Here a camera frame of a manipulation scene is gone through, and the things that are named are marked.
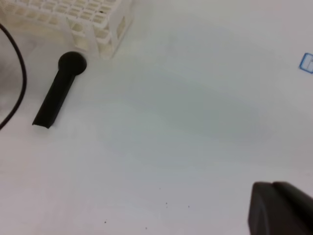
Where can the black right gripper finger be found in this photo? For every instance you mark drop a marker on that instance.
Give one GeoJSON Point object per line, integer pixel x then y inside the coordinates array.
{"type": "Point", "coordinates": [279, 208]}

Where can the blue outlined label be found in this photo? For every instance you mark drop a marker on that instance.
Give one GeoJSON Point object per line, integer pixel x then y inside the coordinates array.
{"type": "Point", "coordinates": [306, 63]}

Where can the white test tube rack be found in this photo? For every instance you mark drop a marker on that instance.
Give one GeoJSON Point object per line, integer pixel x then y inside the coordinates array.
{"type": "Point", "coordinates": [96, 27]}

